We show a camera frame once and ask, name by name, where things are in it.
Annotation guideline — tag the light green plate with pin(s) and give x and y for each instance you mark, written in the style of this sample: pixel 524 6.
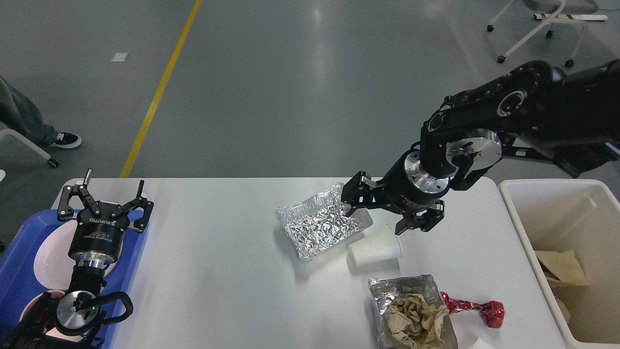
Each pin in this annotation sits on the light green plate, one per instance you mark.
pixel 110 267

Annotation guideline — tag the white chair base left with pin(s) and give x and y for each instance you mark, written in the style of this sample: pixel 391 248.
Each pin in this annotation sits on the white chair base left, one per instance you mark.
pixel 4 133

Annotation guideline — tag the brown paper bag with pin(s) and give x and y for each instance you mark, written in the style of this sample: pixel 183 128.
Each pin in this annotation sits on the brown paper bag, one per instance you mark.
pixel 562 270

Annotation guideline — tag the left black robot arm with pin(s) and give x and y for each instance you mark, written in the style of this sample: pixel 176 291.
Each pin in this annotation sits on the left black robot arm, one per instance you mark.
pixel 79 317

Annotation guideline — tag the pink plate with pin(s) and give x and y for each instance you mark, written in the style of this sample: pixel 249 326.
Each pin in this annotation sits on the pink plate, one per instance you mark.
pixel 53 266

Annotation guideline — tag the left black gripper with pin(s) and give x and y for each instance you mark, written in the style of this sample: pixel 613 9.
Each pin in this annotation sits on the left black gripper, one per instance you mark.
pixel 99 235

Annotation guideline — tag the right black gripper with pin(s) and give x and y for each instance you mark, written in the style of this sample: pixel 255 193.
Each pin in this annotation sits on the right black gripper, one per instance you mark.
pixel 409 189

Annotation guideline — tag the blue plastic tray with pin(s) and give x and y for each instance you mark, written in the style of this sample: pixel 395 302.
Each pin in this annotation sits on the blue plastic tray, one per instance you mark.
pixel 18 284

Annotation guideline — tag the flat crumpled foil sheet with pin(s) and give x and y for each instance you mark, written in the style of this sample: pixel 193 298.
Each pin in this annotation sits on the flat crumpled foil sheet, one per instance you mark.
pixel 386 291

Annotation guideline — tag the crumpled brown paper ball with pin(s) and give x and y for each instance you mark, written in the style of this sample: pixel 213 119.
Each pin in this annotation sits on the crumpled brown paper ball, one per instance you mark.
pixel 416 324

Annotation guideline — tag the red foil wrapper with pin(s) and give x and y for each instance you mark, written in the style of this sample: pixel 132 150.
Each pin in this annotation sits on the red foil wrapper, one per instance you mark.
pixel 492 312

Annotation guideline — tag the aluminium foil tray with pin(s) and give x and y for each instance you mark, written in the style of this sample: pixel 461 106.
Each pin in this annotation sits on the aluminium foil tray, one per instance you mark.
pixel 320 222

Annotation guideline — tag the beige plastic bin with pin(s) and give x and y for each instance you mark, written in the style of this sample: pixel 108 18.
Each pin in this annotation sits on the beige plastic bin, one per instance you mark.
pixel 582 216

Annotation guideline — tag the white rolling chair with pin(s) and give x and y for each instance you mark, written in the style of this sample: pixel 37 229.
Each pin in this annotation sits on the white rolling chair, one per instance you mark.
pixel 563 12

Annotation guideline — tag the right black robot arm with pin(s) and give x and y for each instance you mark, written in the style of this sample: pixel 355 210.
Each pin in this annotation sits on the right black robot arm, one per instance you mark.
pixel 536 112

